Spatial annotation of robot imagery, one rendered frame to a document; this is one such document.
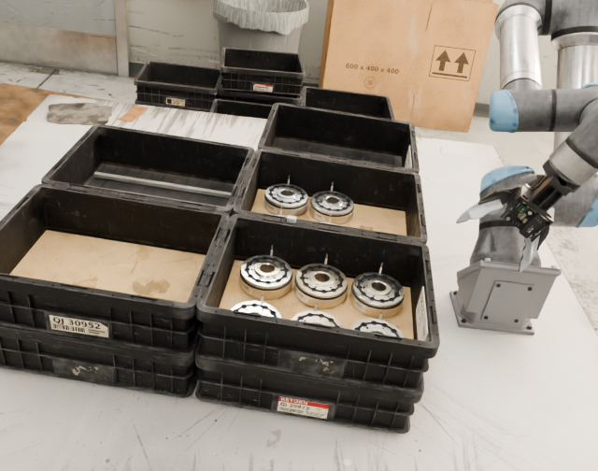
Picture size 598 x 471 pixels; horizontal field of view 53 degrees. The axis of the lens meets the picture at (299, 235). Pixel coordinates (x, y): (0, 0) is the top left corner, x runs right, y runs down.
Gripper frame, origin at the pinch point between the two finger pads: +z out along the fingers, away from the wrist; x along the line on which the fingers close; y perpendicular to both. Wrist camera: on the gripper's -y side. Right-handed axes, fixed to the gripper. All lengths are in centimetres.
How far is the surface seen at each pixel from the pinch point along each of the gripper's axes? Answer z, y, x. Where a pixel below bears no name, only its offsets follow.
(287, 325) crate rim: 16.9, 35.1, -20.9
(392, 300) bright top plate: 16.1, 10.8, -7.7
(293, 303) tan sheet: 26.2, 17.8, -22.2
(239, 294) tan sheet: 30.4, 20.9, -31.3
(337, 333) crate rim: 13.6, 32.8, -13.9
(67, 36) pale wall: 160, -223, -249
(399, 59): 56, -285, -65
